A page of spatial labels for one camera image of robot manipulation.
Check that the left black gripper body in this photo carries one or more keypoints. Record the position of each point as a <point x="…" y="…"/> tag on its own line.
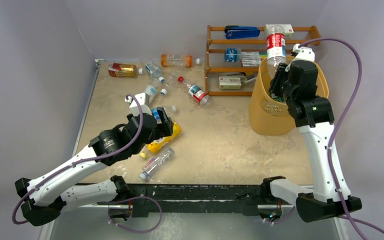
<point x="155" y="135"/>

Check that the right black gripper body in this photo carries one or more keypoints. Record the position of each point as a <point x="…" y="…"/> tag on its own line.
<point x="278" y="84"/>

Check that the crushed blue label bottle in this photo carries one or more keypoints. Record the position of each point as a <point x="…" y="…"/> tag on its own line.
<point x="170" y="111"/>

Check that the yellow plastic bin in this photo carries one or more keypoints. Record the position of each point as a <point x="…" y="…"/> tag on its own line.
<point x="275" y="117"/>

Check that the red label bottle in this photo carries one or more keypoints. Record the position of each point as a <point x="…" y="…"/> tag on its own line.
<point x="194" y="91"/>
<point x="275" y="47"/>

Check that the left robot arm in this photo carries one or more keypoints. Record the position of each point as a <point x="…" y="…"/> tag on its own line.
<point x="43" y="199"/>

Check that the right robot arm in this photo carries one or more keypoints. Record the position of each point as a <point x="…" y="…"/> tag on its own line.
<point x="330" y="196"/>

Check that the yellow juice bottle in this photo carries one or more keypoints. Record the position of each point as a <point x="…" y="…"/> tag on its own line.
<point x="154" y="147"/>

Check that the white label bottle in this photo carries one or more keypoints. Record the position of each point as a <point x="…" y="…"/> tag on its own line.
<point x="154" y="87"/>

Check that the coloured marker pack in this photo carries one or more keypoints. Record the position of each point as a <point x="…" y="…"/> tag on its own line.
<point x="252" y="58"/>

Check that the white green box top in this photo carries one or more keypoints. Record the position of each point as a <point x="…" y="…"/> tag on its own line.
<point x="287" y="29"/>

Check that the white box lower shelf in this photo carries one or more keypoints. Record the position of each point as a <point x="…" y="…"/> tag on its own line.
<point x="229" y="83"/>

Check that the blue tape roll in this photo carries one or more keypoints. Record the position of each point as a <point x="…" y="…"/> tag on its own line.
<point x="232" y="55"/>

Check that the wooden shelf rack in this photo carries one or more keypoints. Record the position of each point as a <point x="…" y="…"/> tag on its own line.
<point x="215" y="64"/>

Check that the orange label bottle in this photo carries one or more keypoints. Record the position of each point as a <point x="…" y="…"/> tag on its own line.
<point x="178" y="60"/>

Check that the blue stapler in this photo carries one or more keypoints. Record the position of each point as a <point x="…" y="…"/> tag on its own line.
<point x="233" y="32"/>

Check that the brown tea bottle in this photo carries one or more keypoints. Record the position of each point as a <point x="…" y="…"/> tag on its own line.
<point x="123" y="70"/>

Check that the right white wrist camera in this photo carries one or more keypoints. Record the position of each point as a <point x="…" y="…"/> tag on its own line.
<point x="301" y="53"/>

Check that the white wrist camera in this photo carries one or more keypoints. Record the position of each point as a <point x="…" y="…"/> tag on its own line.
<point x="301" y="53"/>
<point x="143" y="102"/>

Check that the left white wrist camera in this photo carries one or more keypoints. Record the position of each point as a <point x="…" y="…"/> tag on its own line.
<point x="143" y="102"/>

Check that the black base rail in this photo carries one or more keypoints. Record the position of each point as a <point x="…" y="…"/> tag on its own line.
<point x="245" y="199"/>

